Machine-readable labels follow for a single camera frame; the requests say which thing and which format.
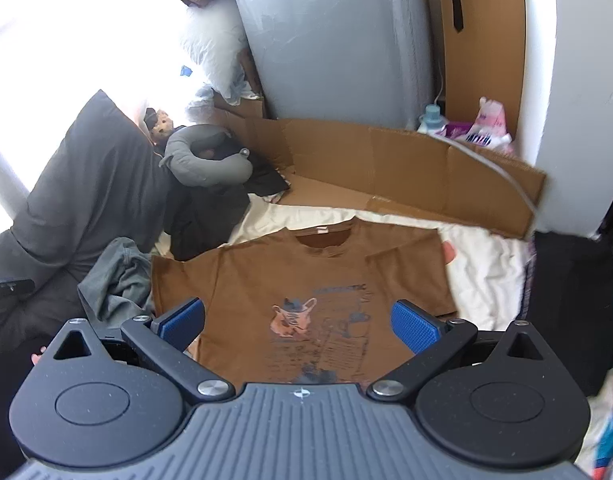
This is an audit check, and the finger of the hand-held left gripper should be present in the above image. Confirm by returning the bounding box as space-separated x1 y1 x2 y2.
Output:
0 279 36 301

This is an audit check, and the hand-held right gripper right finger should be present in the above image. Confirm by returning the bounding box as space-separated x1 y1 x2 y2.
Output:
366 299 544 403

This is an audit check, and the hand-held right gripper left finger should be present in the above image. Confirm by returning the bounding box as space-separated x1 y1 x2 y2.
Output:
51 296 237 403

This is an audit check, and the brown printed t-shirt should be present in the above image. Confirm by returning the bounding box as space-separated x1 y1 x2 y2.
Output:
150 215 458 386

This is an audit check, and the pile of black clothes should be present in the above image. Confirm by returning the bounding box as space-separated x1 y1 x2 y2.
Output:
164 150 292 261

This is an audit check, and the folded black clothes stack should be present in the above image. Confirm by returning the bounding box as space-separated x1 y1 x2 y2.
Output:
523 230 613 396

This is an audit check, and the grey-blue crumpled garment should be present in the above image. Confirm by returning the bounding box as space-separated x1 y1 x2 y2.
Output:
77 236 154 323

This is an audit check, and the cream bear print bedsheet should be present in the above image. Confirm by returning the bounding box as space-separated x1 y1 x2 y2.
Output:
154 192 532 333

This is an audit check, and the large grey pillow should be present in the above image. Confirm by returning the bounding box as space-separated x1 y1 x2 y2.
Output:
0 89 180 356

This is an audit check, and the grey neck pillow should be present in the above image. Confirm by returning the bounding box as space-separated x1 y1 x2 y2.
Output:
159 124 254 188

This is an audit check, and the flattened brown cardboard box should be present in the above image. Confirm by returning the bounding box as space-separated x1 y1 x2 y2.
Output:
214 87 547 238

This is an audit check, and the purple packet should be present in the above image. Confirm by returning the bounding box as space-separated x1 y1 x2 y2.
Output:
442 121 474 141

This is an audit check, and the small stuffed toy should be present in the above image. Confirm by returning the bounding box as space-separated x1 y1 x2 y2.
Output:
144 107 174 138

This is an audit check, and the light blue bottle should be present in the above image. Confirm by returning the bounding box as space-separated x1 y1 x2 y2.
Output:
417 104 447 133

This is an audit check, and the pink white packet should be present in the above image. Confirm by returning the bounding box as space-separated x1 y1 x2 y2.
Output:
463 97 514 153

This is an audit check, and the white plastic bag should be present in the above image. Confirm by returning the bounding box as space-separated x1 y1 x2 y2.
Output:
179 0 252 103

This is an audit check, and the grey refrigerator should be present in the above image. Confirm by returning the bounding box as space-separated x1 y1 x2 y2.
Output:
224 0 444 131

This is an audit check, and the white cable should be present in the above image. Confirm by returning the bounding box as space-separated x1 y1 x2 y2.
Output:
429 75 539 211

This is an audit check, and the brown cardboard wall panel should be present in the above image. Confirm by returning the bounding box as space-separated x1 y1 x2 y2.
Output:
421 0 527 126

